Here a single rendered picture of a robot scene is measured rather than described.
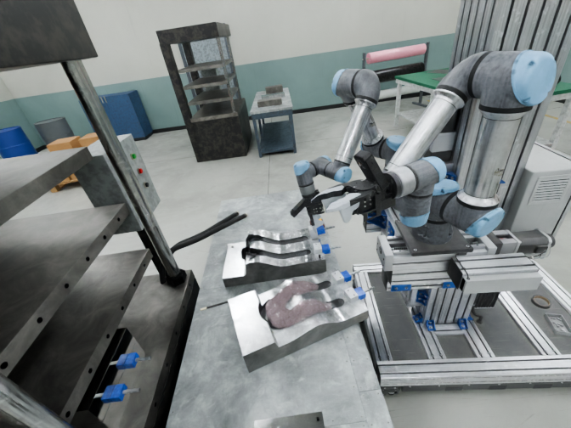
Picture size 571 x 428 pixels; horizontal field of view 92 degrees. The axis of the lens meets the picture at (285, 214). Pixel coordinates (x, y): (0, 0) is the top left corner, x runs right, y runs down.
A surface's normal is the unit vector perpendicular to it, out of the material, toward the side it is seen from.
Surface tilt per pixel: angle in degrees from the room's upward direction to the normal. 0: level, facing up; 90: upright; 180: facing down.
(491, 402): 0
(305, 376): 0
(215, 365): 0
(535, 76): 82
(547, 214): 90
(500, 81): 85
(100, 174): 90
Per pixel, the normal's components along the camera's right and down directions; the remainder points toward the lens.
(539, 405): -0.13, -0.83
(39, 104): 0.03, 0.55
